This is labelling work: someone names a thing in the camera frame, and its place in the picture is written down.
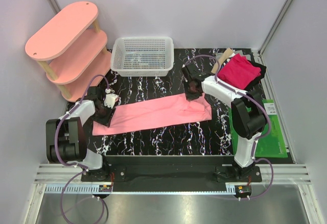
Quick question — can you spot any magenta folded t-shirt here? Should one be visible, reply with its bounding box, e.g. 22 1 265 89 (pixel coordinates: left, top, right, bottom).
217 54 261 90

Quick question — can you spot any light pink t-shirt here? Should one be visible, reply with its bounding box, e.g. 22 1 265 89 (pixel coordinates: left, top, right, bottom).
92 94 212 136

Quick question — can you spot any white slotted cable duct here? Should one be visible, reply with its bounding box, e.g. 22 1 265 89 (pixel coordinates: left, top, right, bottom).
44 184 112 194

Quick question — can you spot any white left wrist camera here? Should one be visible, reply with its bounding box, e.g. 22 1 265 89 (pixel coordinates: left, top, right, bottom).
104 88 119 108

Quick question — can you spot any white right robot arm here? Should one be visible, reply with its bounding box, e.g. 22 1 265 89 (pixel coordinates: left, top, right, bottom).
181 64 270 182

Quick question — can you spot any green cutting mat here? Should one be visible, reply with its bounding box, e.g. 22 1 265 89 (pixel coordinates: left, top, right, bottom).
228 99 288 160

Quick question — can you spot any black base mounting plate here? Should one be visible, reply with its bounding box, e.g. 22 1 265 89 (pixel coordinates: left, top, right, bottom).
82 156 262 194

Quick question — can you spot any beige folded cloth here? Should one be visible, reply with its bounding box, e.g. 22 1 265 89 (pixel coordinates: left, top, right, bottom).
211 48 234 73

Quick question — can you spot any white plastic mesh basket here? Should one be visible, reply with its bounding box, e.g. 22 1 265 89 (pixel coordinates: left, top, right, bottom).
110 37 174 77

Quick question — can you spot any grey cloth piece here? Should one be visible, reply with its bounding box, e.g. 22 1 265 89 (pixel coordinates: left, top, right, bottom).
216 52 226 60

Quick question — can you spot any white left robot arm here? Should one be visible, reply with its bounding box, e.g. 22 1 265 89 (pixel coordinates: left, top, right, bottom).
45 86 119 181

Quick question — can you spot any pink three-tier wooden shelf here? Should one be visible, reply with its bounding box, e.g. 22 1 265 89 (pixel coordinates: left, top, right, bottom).
25 1 111 102

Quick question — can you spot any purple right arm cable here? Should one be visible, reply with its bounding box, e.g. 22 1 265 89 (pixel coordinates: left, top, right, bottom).
183 55 274 201

